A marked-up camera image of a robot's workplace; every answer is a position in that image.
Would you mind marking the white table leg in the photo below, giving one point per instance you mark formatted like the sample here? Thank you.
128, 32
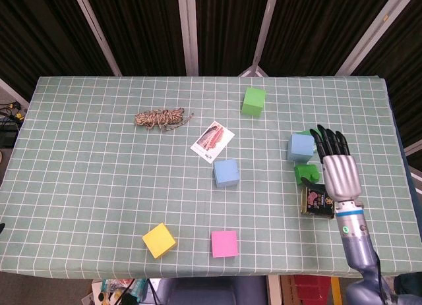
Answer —
273, 290

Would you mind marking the white frame bar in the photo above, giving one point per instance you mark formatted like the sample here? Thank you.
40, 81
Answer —
413, 149
13, 91
416, 174

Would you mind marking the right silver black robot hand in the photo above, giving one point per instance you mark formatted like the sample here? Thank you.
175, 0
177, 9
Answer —
341, 176

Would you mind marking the blue-grey robot torso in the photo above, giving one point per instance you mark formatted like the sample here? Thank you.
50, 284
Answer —
211, 292

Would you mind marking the white photo card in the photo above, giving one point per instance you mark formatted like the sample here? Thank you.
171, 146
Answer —
214, 140

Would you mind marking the red plastic bin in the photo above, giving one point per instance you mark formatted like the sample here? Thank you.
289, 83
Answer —
313, 288

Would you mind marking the yellow foam cube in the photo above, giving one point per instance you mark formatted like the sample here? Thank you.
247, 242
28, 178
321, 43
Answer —
158, 239

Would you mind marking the green foam cube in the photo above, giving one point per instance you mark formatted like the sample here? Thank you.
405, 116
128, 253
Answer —
254, 100

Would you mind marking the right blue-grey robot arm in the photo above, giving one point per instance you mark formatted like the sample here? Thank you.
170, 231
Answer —
356, 242

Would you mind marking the white frame post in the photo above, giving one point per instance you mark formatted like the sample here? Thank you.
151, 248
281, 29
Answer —
265, 21
188, 31
377, 21
96, 31

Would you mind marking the green foil sachet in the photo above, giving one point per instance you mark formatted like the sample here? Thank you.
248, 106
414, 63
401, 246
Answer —
305, 132

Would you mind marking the teal snack bag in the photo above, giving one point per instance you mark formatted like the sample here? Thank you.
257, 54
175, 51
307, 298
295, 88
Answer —
136, 287

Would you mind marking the dark brown curtain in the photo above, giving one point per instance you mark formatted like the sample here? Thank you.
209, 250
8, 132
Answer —
148, 28

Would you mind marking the brown cardboard box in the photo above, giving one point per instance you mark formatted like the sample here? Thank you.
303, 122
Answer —
288, 290

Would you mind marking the black luncheon meat tin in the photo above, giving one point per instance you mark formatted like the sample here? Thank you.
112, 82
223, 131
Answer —
313, 203

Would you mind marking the pink foam cube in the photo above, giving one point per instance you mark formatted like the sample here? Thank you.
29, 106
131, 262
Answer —
224, 244

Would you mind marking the black electronics box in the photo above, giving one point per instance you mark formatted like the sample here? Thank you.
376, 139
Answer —
7, 135

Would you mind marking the small green toy block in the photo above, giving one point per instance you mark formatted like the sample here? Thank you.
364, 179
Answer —
306, 171

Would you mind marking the light blue foam cube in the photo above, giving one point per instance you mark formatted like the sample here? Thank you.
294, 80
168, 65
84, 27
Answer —
300, 147

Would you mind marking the green checked tablecloth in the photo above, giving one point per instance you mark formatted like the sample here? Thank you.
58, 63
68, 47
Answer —
99, 186

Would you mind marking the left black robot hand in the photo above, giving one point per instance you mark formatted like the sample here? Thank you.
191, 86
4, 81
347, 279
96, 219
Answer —
1, 226

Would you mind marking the yellow strip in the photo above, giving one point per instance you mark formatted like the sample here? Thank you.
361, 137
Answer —
335, 290

